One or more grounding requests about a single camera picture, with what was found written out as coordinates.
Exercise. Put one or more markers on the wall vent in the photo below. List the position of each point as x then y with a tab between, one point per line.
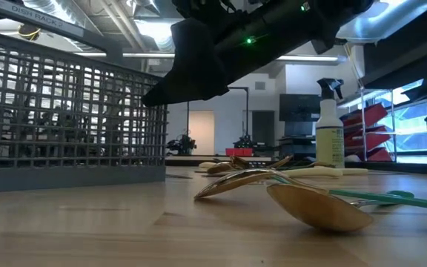
260	85

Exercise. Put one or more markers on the long ceiling light strip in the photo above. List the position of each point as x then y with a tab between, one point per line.
310	58

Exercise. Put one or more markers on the black background rig frame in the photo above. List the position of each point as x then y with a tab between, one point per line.
247	111

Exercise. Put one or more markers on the grey silverware rack basket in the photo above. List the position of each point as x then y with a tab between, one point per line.
69	174

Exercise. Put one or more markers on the gold fork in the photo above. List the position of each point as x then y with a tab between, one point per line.
282	162

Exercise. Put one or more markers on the black wall monitor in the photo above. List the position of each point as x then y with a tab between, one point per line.
298	107

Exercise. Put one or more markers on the white spray bottle yellow label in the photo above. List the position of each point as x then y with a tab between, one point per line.
330	144

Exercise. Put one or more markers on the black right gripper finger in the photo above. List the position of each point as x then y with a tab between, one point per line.
191	87

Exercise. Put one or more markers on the dark equipment cart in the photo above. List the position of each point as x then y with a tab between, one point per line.
295	148

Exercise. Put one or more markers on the dark door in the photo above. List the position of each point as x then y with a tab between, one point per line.
263	126

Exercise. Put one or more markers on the metal shelf frame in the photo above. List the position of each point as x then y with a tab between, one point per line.
362	111

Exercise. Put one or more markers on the red box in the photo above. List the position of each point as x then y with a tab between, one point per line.
239	152

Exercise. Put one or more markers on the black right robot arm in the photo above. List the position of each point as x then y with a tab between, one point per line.
310	18

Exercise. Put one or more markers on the red storage bin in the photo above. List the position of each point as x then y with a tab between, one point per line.
378	155
373	139
365	115

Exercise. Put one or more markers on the black background robot arm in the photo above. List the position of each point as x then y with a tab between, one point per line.
184	144
244	142

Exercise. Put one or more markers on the silver ceiling duct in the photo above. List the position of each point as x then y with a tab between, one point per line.
384	22

